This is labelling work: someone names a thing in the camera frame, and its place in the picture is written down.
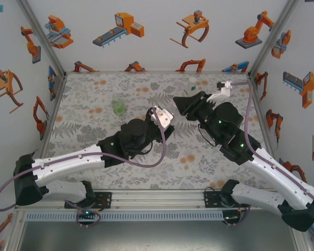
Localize clear bottle with green label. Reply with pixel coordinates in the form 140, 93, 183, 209
182, 75, 199, 98

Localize green tinted plastic bottle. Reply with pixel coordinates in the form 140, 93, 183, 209
111, 94, 126, 116

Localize floral patterned table cover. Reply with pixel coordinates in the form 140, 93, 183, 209
39, 72, 287, 190

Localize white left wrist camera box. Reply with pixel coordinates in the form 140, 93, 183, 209
149, 105, 174, 129

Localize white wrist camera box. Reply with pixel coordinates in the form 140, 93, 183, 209
206, 80, 233, 103
149, 105, 174, 129

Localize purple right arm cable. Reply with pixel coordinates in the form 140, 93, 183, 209
229, 81, 314, 228

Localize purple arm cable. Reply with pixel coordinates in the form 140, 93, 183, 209
0, 108, 167, 229
229, 81, 314, 228

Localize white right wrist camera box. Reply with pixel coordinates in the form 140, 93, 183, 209
206, 80, 233, 103

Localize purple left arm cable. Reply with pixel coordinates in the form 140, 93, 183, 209
0, 108, 167, 229

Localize aluminium side frame rail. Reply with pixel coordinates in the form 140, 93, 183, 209
17, 74, 68, 193
247, 74, 287, 189

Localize aluminium front frame rail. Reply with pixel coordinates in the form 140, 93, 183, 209
14, 189, 300, 211

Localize white slotted cable duct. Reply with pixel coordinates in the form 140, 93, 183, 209
25, 211, 225, 222

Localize aluminium frame post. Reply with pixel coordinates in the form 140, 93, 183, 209
17, 0, 68, 76
247, 0, 299, 76

